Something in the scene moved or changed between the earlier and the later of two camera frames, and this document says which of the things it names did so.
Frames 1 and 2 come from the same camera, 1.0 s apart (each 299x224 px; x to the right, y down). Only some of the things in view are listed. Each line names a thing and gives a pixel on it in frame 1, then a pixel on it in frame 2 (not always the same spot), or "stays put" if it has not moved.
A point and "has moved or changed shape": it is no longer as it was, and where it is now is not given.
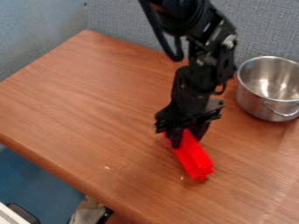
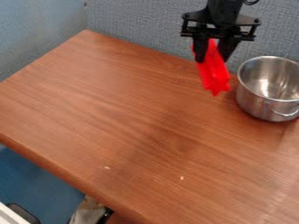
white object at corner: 10,216 stays put
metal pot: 266,87 stays put
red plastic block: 191,157 has moved or changed shape
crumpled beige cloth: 88,212 stays put
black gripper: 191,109 → 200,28
